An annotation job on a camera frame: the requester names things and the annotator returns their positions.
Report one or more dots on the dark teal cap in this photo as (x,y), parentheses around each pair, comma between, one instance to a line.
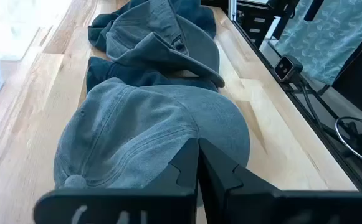
(101,34)

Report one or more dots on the light grey-blue cap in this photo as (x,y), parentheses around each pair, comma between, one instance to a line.
(131,124)

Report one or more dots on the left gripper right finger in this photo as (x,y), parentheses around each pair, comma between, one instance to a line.
(230,199)

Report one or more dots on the grey cap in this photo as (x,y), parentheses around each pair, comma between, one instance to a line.
(155,37)

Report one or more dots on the dark navy cap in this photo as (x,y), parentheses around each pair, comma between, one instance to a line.
(121,73)

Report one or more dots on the aluminium frame post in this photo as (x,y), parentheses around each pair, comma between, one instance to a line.
(232,9)

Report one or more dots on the small black camera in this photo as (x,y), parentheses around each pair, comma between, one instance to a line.
(288,67)

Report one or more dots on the teal patterned fabric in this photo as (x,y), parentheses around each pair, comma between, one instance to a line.
(330,40)

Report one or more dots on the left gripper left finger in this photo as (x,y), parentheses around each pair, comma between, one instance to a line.
(168,202)

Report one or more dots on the black panel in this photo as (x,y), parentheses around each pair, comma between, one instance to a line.
(361,71)

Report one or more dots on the black drawer cabinet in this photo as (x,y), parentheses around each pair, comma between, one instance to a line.
(255,25)

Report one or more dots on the black padded bar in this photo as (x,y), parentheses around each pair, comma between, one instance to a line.
(314,9)

